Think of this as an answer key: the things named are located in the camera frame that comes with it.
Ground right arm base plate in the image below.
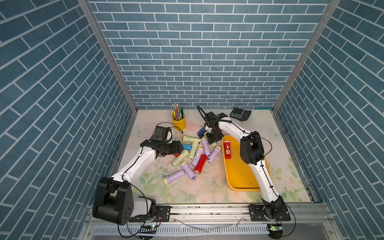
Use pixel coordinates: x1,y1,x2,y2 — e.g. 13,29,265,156
248,204,291,222

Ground pens in cup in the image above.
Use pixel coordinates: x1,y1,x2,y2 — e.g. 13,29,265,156
172,103,185,121

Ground black desk calculator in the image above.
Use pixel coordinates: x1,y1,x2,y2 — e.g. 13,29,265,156
230,108,252,122

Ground aluminium front rail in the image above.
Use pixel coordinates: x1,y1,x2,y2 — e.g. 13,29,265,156
80,203,342,240

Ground blue flashlight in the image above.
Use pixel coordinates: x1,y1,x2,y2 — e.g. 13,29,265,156
182,144,192,151

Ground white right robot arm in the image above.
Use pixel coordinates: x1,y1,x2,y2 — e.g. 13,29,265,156
198,108,286,221

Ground yellow pen holder cup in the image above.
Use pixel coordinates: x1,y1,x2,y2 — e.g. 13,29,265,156
172,113,186,131

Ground purple flashlight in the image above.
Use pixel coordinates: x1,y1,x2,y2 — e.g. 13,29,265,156
163,170,185,186
181,162,197,181
201,138,211,157
207,146,222,164
192,147,205,167

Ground yellow plastic storage tray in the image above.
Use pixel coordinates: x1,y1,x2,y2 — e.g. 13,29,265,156
222,135,261,192

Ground red flashlight centre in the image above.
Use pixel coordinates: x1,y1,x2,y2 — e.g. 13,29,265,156
194,155,207,174

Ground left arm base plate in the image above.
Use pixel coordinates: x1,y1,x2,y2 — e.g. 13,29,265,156
129,206,171,223

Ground green flashlight horizontal top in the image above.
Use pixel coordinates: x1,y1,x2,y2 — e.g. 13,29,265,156
183,136,201,143

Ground blue black stapler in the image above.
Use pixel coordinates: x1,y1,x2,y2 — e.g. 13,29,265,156
198,127,207,139

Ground red flashlight with white logo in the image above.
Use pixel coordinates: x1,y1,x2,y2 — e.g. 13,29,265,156
223,141,232,160

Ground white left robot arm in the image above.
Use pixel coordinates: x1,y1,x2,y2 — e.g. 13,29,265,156
93,126,183,226

